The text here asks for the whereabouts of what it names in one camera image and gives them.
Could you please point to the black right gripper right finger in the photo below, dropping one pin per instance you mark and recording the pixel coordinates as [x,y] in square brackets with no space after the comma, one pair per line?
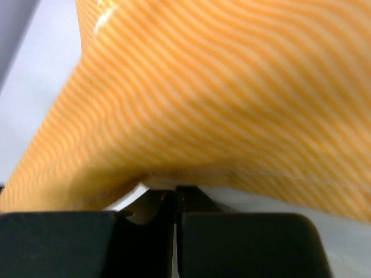
[213,242]

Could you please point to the white pillow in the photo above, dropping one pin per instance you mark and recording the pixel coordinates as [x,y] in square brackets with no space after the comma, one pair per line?
[346,243]

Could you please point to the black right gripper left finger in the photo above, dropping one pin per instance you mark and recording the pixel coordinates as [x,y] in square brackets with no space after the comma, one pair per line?
[134,242]

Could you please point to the yellow pillowcase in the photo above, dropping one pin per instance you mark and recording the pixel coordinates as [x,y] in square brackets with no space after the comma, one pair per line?
[268,97]

